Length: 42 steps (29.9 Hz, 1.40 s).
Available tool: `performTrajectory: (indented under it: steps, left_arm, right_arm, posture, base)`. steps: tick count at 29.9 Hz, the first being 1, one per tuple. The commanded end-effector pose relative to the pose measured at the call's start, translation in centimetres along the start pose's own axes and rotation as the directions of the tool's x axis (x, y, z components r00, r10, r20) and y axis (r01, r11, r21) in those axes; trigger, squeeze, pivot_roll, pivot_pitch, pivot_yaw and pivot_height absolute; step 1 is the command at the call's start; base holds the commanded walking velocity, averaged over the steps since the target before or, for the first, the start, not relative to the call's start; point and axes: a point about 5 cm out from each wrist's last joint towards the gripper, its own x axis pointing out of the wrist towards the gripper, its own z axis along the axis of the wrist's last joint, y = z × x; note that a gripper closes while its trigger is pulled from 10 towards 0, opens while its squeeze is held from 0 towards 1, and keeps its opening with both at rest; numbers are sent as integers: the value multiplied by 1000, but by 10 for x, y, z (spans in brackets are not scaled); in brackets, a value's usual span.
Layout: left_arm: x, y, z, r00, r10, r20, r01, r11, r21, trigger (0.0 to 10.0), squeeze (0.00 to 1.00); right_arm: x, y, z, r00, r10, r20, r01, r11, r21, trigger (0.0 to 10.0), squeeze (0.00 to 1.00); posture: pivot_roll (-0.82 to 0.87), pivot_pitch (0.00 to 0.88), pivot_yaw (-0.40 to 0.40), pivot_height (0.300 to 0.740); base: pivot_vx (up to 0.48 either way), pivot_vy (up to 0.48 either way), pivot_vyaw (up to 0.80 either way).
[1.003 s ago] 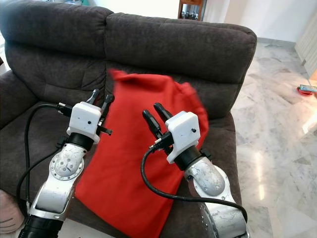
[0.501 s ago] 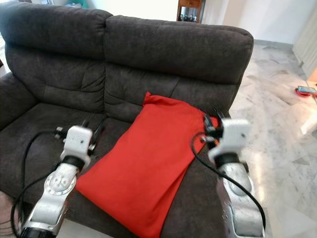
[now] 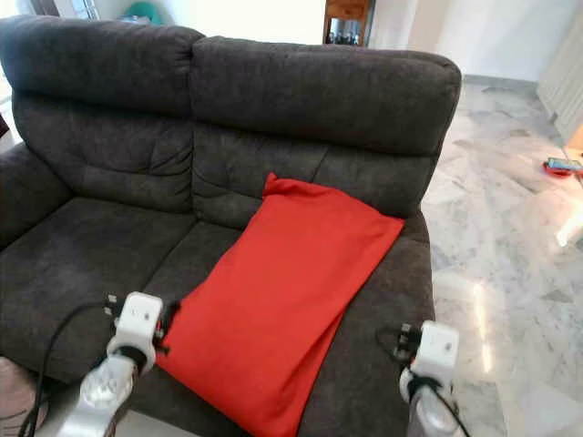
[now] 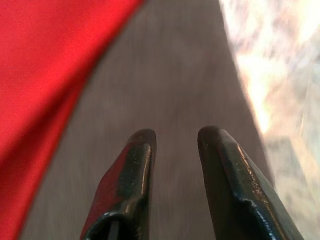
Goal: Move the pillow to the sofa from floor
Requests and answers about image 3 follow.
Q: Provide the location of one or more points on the pale pink plush cushion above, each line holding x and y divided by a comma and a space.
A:
14, 402

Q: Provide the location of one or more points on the dark wooden cabinet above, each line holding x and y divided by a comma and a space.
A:
346, 23

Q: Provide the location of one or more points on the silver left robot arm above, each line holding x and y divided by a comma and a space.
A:
100, 398

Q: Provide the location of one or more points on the teal plastic stool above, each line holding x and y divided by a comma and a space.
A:
144, 11

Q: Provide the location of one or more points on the red and teal floor object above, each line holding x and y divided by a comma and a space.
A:
563, 167

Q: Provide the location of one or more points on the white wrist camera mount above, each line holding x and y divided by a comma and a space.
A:
438, 350
141, 319

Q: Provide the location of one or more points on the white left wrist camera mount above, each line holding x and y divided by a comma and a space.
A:
141, 319

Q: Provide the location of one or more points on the red pillow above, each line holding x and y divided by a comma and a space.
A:
273, 300

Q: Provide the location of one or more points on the white louvred door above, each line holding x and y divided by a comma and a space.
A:
565, 73

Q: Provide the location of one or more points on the grey two-seat sofa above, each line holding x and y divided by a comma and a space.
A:
127, 237

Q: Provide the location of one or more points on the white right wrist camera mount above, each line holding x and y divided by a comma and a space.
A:
438, 350

